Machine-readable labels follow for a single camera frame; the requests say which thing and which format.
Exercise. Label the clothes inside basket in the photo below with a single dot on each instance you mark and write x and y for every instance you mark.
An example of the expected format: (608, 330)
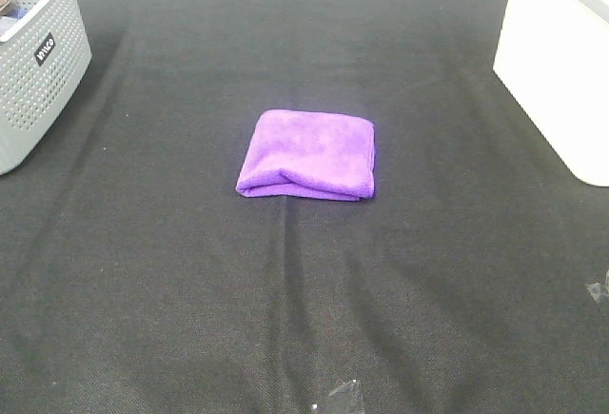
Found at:
(11, 12)

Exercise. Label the black cloth table cover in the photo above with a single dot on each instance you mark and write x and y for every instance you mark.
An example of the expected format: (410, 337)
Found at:
(136, 279)

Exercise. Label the grey perforated laundry basket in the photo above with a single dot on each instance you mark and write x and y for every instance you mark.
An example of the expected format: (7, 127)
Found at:
(44, 57)

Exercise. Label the purple microfiber towel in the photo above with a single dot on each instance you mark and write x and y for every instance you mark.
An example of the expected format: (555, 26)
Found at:
(328, 156)

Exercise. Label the white storage box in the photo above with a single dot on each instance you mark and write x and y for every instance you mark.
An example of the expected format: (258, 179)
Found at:
(552, 56)

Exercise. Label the clear tape strip front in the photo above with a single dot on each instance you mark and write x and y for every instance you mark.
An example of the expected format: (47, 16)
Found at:
(344, 399)

